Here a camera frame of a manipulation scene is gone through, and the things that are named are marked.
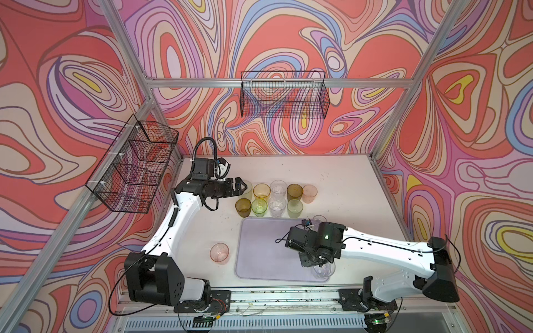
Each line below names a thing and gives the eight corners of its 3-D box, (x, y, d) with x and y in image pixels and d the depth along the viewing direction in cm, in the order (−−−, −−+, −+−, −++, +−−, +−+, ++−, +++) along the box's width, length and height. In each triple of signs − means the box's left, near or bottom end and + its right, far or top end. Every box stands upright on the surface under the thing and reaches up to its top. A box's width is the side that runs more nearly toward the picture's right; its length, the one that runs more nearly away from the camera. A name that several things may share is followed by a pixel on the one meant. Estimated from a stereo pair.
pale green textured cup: (287, 218, 96) (288, 211, 91) (286, 206, 101) (287, 198, 95) (301, 218, 96) (303, 211, 91) (300, 206, 101) (302, 198, 95)
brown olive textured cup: (286, 206, 102) (288, 195, 94) (286, 195, 106) (287, 183, 99) (301, 206, 102) (303, 195, 94) (299, 195, 106) (302, 183, 99)
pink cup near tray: (212, 265, 83) (208, 259, 78) (215, 249, 88) (211, 242, 82) (229, 265, 83) (226, 259, 78) (231, 249, 88) (228, 242, 82)
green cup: (259, 220, 96) (259, 213, 90) (251, 210, 99) (250, 203, 94) (269, 213, 98) (269, 205, 93) (261, 203, 101) (260, 196, 96)
